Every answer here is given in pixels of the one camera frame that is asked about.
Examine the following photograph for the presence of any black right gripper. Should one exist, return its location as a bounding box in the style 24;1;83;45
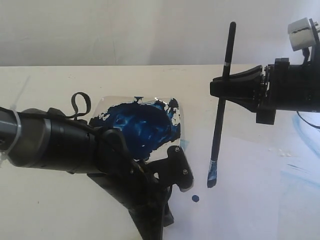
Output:
210;58;313;124

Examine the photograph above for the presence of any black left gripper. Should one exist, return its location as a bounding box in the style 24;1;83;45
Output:
87;127;174;240

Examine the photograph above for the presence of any black paintbrush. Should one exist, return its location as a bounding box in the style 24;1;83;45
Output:
207;21;237;189

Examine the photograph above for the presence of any white paper sheet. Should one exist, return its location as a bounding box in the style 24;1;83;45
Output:
163;107;320;240

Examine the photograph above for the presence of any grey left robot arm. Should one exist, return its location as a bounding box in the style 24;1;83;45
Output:
0;106;177;240

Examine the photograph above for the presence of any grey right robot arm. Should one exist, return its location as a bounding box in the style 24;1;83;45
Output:
210;58;320;125

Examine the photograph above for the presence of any blue tape piece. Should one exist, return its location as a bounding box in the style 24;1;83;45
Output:
180;139;190;151

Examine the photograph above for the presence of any white plate with blue paint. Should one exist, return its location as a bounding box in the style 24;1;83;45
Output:
90;96;182;162

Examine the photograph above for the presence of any white zip tie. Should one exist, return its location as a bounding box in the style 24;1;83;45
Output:
0;75;31;165

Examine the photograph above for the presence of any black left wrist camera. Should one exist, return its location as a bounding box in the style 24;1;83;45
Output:
147;145;194;192

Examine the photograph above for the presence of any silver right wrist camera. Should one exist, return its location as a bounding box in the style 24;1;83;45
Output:
287;17;320;52

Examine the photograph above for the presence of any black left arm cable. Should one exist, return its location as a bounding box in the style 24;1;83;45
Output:
24;92;131;141

